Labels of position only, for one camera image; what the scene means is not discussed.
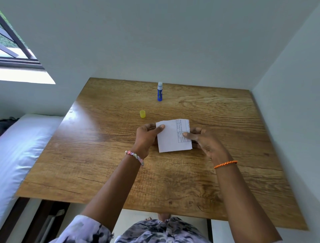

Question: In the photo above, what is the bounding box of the person's left hand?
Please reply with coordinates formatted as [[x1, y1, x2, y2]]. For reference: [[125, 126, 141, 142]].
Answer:
[[132, 123, 166, 160]]

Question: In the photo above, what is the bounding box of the person's right hand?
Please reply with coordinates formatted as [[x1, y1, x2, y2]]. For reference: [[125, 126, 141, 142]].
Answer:
[[183, 127, 228, 166]]

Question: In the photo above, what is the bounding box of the white printed paper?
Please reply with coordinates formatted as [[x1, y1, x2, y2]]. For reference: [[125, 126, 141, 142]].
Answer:
[[156, 119, 193, 153]]

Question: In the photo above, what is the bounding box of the person's left forearm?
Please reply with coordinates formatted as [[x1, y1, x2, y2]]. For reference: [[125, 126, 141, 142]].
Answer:
[[80, 153, 143, 232]]

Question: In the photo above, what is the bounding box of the person's right forearm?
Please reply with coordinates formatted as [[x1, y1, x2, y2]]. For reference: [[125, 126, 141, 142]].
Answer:
[[214, 163, 283, 243]]

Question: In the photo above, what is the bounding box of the wooden table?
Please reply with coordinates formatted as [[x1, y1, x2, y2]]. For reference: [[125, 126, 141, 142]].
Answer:
[[15, 77, 308, 231]]

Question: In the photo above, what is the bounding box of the orange braided wrist band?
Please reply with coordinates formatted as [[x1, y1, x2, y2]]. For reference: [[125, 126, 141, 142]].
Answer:
[[214, 160, 238, 169]]

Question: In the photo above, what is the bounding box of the floral patterned garment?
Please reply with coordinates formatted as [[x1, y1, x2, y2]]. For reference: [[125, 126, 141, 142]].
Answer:
[[49, 215, 213, 243]]

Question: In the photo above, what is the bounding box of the white bed mattress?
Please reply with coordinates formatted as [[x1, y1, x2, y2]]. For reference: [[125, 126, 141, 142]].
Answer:
[[0, 114, 64, 221]]

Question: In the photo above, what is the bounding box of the pastel beaded bracelet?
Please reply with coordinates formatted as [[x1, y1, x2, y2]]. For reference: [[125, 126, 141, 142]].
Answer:
[[125, 150, 145, 167]]

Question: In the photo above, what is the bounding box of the dark wooden bed frame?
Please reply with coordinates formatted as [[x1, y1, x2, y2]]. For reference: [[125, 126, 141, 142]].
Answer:
[[0, 197, 70, 243]]

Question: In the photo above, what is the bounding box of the window with dark frame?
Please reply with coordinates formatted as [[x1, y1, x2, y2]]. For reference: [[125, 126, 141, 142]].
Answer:
[[0, 11, 56, 84]]

